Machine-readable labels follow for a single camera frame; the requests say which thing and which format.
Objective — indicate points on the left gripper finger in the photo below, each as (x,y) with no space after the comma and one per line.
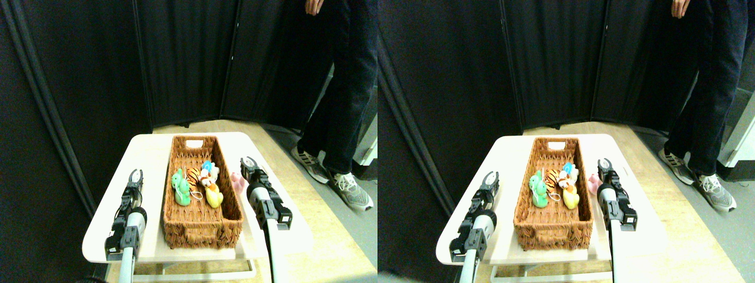
(485,180)
(496,179)
(131,178)
(140,177)

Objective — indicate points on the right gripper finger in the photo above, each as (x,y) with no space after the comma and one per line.
(600,168)
(609,167)
(243,167)
(254,165)

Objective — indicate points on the pink toy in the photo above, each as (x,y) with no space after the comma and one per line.
(237,180)
(592,184)

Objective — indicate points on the blue and white toy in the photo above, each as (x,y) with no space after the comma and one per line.
(206,164)
(566,165)

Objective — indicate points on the small green toy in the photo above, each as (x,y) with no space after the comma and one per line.
(177,177)
(535,180)

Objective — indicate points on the yellow duck toy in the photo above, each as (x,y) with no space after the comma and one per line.
(214,198)
(572,200)

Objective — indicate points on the orange tiger toy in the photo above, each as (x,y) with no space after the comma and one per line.
(552,177)
(193,175)

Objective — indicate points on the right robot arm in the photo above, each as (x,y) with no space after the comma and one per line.
(607,194)
(258,193)

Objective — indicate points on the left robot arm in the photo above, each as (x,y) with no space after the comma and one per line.
(134,223)
(483,225)

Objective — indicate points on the person's hand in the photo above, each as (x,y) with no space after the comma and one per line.
(680,7)
(314,6)

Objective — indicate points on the low white table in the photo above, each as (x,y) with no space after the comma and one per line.
(233,144)
(593,146)

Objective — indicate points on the brown wicker basket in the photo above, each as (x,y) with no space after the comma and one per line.
(551,234)
(200,233)

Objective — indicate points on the curtain stand pole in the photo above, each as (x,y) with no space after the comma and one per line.
(410,109)
(50,106)

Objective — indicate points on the person's legs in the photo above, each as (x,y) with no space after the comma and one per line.
(711,88)
(348,88)

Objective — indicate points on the black bracket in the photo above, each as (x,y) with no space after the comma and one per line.
(630,219)

